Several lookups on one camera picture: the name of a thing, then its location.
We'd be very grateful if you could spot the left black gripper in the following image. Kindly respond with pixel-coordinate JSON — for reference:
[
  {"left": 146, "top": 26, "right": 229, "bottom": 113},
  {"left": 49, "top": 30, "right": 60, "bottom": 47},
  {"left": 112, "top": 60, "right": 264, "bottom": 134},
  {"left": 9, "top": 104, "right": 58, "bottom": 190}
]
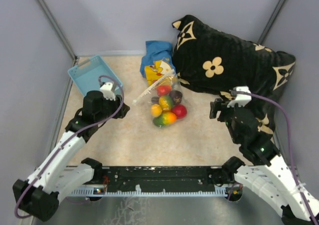
[{"left": 95, "top": 92, "right": 130, "bottom": 123}]

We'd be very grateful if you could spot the yellow toy lemon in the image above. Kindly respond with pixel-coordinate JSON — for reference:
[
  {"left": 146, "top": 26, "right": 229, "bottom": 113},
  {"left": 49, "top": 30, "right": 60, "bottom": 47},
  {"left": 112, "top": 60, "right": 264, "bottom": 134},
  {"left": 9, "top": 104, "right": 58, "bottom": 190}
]
[{"left": 151, "top": 104, "right": 162, "bottom": 118}]

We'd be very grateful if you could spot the red toy apple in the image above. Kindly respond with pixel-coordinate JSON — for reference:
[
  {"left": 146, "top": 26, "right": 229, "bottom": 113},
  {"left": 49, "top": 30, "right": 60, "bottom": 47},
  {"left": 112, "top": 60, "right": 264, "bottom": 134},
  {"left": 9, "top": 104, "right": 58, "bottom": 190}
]
[{"left": 171, "top": 104, "right": 187, "bottom": 119}]

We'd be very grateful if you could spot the yellow green toy citrus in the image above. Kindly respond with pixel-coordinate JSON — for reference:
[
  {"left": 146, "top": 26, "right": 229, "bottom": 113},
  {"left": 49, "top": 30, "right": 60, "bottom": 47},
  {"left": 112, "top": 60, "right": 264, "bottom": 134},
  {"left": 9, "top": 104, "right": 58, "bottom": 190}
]
[{"left": 159, "top": 95, "right": 174, "bottom": 111}]

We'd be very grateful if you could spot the dark purple toy fruit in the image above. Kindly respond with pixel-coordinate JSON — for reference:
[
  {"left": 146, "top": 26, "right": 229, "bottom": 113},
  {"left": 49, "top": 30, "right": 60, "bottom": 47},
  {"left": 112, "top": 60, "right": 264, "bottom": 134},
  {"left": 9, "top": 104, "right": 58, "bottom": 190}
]
[{"left": 169, "top": 90, "right": 183, "bottom": 105}]

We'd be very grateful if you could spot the clear dotted zip top bag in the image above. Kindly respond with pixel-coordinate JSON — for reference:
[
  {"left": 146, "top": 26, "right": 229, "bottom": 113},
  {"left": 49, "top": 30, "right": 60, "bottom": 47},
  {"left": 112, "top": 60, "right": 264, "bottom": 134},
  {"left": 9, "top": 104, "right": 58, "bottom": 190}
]
[{"left": 133, "top": 70, "right": 188, "bottom": 128}]

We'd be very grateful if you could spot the green orange toy mango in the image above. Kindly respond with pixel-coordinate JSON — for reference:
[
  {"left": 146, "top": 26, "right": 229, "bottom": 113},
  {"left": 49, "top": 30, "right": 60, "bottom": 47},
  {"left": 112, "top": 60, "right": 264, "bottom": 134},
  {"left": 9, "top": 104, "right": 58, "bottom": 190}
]
[{"left": 153, "top": 112, "right": 177, "bottom": 127}]

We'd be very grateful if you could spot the dark maroon toy plum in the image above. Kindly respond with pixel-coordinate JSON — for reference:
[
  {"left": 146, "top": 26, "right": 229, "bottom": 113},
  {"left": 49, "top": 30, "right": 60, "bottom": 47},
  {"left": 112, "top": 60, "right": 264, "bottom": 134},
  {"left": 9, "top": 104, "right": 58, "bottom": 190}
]
[{"left": 151, "top": 96, "right": 159, "bottom": 104}]

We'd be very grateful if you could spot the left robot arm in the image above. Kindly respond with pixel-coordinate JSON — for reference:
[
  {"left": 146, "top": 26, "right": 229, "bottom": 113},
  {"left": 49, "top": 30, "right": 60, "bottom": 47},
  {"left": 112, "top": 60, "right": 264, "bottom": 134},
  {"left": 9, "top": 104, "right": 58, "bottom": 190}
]
[{"left": 12, "top": 89, "right": 130, "bottom": 222}]

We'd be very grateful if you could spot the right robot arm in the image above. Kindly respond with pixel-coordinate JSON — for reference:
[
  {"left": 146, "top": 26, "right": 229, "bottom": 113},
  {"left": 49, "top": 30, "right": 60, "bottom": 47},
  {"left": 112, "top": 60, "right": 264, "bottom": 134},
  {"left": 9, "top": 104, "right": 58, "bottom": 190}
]
[{"left": 209, "top": 98, "right": 319, "bottom": 225}]

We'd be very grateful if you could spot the black floral pillow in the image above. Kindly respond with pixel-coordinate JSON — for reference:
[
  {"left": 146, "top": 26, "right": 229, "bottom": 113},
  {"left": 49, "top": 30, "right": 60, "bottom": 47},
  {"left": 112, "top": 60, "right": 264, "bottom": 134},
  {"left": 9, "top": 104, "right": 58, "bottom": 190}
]
[{"left": 171, "top": 14, "right": 297, "bottom": 136}]

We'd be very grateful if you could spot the blue plastic basket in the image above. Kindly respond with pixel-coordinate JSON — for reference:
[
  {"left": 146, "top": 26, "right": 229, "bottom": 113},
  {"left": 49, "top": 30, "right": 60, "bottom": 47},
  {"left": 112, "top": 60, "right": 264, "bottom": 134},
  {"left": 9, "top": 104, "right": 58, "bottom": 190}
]
[{"left": 68, "top": 55, "right": 123, "bottom": 97}]

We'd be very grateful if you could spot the blue yellow pikachu cloth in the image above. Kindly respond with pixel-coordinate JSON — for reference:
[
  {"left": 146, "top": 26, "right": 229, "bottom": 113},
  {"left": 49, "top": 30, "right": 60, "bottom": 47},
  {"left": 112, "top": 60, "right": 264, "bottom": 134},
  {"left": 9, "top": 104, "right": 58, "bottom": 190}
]
[{"left": 140, "top": 40, "right": 176, "bottom": 86}]

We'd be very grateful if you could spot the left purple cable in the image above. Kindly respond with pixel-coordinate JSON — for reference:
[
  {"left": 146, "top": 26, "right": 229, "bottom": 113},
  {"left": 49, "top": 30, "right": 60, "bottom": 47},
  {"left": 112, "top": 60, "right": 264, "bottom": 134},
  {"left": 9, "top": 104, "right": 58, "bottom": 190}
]
[{"left": 14, "top": 75, "right": 125, "bottom": 219}]

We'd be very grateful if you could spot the purple cable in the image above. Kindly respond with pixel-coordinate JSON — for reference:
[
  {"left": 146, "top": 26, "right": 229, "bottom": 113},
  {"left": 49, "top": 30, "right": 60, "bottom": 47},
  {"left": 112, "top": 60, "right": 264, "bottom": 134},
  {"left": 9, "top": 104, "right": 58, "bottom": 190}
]
[
  {"left": 14, "top": 75, "right": 125, "bottom": 219},
  {"left": 230, "top": 90, "right": 319, "bottom": 223}
]

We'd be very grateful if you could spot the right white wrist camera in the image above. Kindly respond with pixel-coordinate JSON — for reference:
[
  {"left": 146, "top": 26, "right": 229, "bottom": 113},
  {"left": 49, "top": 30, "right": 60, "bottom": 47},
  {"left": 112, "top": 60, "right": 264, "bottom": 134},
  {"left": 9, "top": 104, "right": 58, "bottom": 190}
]
[{"left": 227, "top": 86, "right": 252, "bottom": 108}]

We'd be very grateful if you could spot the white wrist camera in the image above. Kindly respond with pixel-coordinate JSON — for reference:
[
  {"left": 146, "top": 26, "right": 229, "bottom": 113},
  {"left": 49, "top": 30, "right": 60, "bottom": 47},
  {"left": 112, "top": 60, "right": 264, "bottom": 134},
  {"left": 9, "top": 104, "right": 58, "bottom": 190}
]
[
  {"left": 100, "top": 82, "right": 116, "bottom": 101},
  {"left": 227, "top": 86, "right": 252, "bottom": 108}
]

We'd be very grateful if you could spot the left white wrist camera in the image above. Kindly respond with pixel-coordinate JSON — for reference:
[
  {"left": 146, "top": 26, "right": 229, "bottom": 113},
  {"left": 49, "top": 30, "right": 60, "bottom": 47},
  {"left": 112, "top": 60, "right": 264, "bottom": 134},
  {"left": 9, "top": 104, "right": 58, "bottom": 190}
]
[{"left": 100, "top": 82, "right": 116, "bottom": 101}]

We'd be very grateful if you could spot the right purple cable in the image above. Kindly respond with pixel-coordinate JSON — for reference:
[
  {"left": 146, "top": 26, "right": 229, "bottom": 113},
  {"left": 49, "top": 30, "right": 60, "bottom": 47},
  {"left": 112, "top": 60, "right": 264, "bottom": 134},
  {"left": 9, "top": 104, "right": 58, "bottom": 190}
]
[{"left": 230, "top": 90, "right": 319, "bottom": 223}]

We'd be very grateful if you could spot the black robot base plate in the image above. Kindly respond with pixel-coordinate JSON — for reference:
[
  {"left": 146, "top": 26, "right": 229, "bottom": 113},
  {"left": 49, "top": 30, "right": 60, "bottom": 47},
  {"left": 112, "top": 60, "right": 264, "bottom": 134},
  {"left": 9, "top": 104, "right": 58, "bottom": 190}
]
[{"left": 74, "top": 165, "right": 253, "bottom": 193}]

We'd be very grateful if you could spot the aluminium frame rail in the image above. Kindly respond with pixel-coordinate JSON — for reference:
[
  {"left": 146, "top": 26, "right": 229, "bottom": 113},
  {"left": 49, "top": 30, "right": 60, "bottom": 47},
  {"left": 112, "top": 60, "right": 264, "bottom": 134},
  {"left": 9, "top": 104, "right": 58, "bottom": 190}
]
[{"left": 29, "top": 166, "right": 302, "bottom": 198}]

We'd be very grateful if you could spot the left metal corner post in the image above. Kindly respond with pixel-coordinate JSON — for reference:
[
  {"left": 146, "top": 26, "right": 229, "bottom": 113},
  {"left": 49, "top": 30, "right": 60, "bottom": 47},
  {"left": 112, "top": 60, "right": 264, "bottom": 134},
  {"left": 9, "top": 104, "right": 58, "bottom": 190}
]
[{"left": 35, "top": 0, "right": 77, "bottom": 61}]

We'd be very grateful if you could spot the metal corner post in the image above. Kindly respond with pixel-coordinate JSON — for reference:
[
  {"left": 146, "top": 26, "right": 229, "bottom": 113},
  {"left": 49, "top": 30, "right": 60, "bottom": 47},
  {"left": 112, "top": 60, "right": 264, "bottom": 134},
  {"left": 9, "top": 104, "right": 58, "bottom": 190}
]
[
  {"left": 35, "top": 0, "right": 77, "bottom": 61},
  {"left": 258, "top": 0, "right": 288, "bottom": 44}
]

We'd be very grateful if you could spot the right metal corner post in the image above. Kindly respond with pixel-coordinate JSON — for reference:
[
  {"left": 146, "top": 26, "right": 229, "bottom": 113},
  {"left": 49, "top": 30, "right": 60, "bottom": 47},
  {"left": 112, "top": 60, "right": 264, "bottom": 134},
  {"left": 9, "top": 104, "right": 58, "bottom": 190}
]
[{"left": 258, "top": 0, "right": 288, "bottom": 44}]

